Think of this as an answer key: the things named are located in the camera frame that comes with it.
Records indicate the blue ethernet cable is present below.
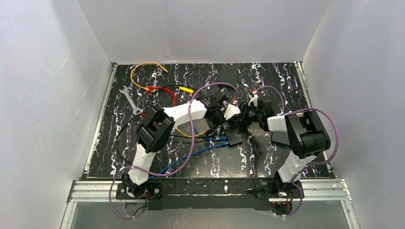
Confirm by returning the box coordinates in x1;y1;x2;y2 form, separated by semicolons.
149;141;230;179
193;126;228;142

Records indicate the orange ethernet cable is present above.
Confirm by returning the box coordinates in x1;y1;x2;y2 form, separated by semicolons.
174;125;211;139
130;62;169;92

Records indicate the red ethernet cable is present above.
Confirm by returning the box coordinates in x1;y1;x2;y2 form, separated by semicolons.
145;85;178;106

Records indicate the black ethernet cable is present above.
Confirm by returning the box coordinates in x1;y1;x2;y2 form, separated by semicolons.
115;84;228;167

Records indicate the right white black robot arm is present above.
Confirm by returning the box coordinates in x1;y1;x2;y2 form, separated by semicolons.
236;99;331;183

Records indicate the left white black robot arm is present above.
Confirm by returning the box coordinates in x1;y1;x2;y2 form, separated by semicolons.
120;94;240;198

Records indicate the black box at back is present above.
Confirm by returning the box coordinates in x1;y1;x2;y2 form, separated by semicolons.
218;63;238;86

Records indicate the silver open-end wrench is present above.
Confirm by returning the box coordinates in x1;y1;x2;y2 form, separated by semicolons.
119;86;142;115

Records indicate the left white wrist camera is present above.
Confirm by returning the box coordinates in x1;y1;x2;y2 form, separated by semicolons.
224;100;241;120

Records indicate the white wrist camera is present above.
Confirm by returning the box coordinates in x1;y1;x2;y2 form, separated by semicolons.
248;89;258;107
224;100;241;120

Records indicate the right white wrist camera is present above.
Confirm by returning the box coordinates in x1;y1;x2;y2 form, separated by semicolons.
248;89;258;107

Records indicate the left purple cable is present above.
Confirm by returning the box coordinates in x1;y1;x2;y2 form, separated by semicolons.
108;82;238;220

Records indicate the purple cable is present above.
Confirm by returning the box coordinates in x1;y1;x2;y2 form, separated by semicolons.
251;85;340;219
108;82;238;220

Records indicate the yellow handle screwdriver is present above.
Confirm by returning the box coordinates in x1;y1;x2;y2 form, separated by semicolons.
179;86;194;94

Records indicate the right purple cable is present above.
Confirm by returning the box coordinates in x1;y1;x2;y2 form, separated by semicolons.
251;85;340;219

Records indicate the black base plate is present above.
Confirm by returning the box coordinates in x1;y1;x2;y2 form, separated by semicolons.
113;178;302;214

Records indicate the aluminium front rail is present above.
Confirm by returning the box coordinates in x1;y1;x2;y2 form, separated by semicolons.
61;178;360;229

